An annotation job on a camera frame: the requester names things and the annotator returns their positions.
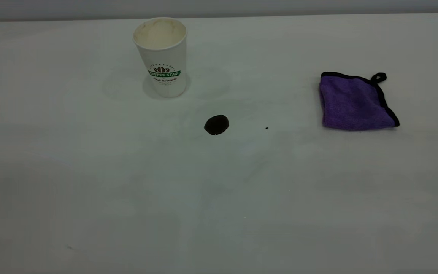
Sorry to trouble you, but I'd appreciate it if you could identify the white paper coffee cup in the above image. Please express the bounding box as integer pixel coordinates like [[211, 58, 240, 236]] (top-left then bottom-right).
[[132, 17, 188, 98]]

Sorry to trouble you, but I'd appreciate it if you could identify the purple cloth with black trim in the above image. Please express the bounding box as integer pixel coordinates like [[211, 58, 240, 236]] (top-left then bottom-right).
[[319, 72, 400, 131]]

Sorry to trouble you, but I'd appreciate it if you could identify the dark coffee spill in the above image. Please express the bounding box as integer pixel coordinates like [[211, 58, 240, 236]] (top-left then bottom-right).
[[204, 115, 230, 136]]

